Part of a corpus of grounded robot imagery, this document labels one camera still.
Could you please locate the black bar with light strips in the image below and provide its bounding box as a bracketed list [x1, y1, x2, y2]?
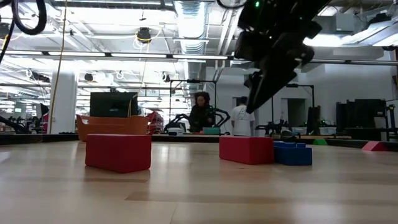
[0, 49, 398, 67]

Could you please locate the orange plastic bin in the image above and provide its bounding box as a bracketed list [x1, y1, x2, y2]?
[76, 114, 150, 142]

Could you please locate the black ceiling dome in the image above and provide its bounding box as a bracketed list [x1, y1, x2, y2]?
[136, 26, 153, 44]

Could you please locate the white column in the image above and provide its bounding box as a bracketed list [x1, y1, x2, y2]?
[49, 71, 78, 134]

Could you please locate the red wedge block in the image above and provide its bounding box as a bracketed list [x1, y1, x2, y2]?
[361, 141, 392, 152]

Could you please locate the black rack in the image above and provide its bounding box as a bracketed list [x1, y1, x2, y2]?
[335, 98, 388, 141]

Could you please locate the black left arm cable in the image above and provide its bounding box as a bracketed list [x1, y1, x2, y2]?
[0, 0, 48, 65]

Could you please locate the person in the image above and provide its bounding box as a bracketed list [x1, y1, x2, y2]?
[230, 95, 256, 137]
[188, 91, 216, 134]

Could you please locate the red smooth block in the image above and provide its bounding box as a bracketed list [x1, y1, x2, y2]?
[218, 136, 275, 166]
[85, 133, 152, 174]

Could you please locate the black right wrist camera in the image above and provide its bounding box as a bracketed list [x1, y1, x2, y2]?
[233, 30, 266, 62]

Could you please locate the black aluminium table frame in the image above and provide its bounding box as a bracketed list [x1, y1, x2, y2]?
[0, 133, 398, 153]

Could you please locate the red cart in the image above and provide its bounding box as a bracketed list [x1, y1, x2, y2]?
[146, 111, 165, 134]

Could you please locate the silver ceiling duct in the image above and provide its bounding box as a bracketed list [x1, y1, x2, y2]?
[172, 0, 209, 82]

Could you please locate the black monitor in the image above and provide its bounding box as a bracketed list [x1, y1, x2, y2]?
[89, 91, 139, 118]

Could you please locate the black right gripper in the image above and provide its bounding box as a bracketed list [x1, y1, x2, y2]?
[243, 18, 323, 114]

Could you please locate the blue studded brick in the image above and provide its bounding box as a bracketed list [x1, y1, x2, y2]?
[273, 141, 313, 167]

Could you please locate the black gantry frame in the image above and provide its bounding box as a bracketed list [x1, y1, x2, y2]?
[271, 83, 315, 134]
[169, 79, 218, 134]

